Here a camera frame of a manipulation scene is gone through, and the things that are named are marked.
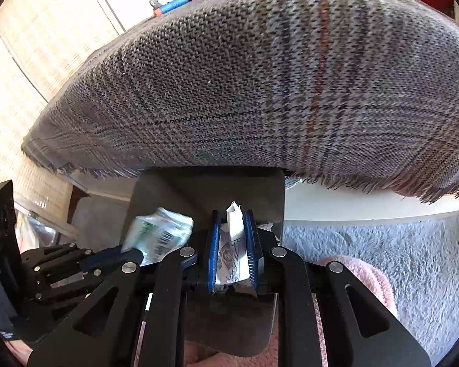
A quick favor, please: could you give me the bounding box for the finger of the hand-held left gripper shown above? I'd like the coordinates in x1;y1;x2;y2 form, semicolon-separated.
21;244;144;276
32;271;104;307

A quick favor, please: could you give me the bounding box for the clear plastic bag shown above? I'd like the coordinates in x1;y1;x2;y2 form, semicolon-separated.
13;204;81;253

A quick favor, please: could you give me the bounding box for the printed white paper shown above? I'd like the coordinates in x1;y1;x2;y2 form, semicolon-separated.
217;200;253;295

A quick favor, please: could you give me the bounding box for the white table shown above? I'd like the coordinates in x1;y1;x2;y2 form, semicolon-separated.
284;178;459;222

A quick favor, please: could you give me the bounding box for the dark grey trash bin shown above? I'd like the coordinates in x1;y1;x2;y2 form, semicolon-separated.
129;166;286;352

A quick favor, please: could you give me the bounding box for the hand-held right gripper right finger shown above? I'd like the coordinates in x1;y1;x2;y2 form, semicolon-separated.
242;209;432;367

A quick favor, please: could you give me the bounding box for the grey shaggy rug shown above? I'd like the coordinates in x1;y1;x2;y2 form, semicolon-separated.
71;195;459;367

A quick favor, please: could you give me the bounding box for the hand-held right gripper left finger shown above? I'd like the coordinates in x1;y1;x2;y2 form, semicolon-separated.
28;209;221;367

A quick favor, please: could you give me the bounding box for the bamboo folding screen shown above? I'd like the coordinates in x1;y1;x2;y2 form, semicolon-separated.
0;0;177;215

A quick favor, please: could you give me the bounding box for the green white plastic wrapper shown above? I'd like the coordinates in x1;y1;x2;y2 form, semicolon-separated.
121;207;194;267

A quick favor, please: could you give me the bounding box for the brown plaid blanket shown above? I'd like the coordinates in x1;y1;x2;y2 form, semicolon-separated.
21;0;459;204

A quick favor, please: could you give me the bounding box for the orange blue foam toy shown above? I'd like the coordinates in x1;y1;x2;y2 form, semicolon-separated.
154;0;192;18

